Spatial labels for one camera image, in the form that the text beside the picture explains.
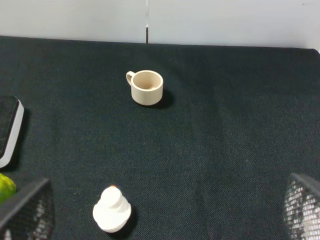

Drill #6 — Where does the black table cloth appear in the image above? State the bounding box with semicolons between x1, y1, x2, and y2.
0;36;320;240

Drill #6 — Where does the green lime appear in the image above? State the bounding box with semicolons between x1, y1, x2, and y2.
0;173;17;204

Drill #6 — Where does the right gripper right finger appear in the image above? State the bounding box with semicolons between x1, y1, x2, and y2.
283;173;320;240

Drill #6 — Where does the white toy duck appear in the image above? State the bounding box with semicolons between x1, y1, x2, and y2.
92;185;132;233

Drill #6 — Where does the black and white eraser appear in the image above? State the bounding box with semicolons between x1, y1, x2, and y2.
0;96;25;168

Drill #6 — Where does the beige ceramic cup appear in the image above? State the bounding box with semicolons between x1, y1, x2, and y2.
125;70;164;106

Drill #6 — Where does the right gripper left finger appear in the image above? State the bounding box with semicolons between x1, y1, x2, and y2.
0;178;55;240

